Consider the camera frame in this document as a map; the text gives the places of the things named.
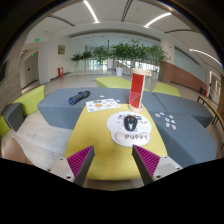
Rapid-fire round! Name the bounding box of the black computer mouse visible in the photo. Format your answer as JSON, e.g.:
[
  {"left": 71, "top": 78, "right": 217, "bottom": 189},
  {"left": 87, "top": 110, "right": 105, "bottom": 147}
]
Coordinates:
[{"left": 123, "top": 114, "right": 138, "bottom": 132}]

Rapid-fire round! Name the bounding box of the group of small stickers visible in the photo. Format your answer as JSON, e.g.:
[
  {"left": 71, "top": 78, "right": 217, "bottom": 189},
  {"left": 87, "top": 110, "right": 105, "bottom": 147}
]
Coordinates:
[{"left": 154, "top": 112, "right": 178, "bottom": 131}]

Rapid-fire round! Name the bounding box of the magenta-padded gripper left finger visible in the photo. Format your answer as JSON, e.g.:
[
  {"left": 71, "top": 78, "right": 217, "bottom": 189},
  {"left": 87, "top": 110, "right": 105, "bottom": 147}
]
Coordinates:
[{"left": 45, "top": 144, "right": 96, "bottom": 187}]

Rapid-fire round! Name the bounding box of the group of potted plants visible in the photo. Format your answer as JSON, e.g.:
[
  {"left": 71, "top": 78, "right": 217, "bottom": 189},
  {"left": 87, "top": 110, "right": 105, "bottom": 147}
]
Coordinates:
[{"left": 70, "top": 38, "right": 168, "bottom": 77}]

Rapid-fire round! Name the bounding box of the dark grey seat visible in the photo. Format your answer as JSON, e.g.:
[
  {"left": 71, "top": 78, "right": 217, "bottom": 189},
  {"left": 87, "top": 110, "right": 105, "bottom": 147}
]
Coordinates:
[{"left": 0, "top": 102, "right": 25, "bottom": 133}]

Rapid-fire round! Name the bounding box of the white sticker sheet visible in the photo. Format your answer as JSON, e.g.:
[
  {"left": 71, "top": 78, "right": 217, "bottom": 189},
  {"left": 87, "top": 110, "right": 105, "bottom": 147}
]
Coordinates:
[{"left": 85, "top": 98, "right": 122, "bottom": 113}]

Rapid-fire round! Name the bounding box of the red cylinder with wooden ends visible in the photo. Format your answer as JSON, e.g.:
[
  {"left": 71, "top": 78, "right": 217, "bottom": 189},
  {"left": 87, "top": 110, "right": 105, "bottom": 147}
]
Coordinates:
[{"left": 128, "top": 67, "right": 152, "bottom": 113}]

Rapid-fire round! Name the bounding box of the white puppy-print mouse pad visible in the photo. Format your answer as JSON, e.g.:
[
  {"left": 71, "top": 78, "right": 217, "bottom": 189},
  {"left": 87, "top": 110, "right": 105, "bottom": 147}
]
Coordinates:
[{"left": 106, "top": 110, "right": 153, "bottom": 148}]

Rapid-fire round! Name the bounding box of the lime green sofa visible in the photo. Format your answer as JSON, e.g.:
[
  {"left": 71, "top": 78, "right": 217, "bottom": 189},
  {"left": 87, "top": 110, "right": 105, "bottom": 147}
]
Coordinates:
[{"left": 0, "top": 84, "right": 46, "bottom": 137}]

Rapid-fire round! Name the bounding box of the group of ceiling lights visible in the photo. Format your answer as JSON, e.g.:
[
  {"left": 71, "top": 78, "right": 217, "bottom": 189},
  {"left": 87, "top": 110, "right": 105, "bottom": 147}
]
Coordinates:
[{"left": 83, "top": 0, "right": 223, "bottom": 68}]

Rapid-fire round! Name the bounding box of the lime green bench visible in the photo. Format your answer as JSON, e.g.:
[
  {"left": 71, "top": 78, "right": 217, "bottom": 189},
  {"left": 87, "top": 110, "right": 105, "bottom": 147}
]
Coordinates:
[
  {"left": 151, "top": 81, "right": 182, "bottom": 98},
  {"left": 95, "top": 76, "right": 151, "bottom": 93}
]

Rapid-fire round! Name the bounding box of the long grey bench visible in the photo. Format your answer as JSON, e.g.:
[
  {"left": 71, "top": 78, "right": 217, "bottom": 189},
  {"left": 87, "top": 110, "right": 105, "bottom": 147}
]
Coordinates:
[{"left": 37, "top": 87, "right": 153, "bottom": 130}]

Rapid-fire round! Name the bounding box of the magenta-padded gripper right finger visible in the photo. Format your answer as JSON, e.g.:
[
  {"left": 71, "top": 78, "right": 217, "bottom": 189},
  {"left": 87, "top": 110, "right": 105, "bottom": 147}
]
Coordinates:
[{"left": 131, "top": 144, "right": 184, "bottom": 186}]

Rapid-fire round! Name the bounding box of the black wall screen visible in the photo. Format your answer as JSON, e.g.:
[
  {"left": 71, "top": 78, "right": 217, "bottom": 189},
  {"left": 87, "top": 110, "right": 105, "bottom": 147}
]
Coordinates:
[{"left": 0, "top": 60, "right": 9, "bottom": 84}]

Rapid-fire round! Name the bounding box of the wooden bench with dark frame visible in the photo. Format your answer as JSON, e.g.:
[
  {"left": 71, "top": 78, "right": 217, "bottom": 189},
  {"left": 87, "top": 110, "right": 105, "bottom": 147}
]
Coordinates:
[{"left": 196, "top": 94, "right": 224, "bottom": 131}]

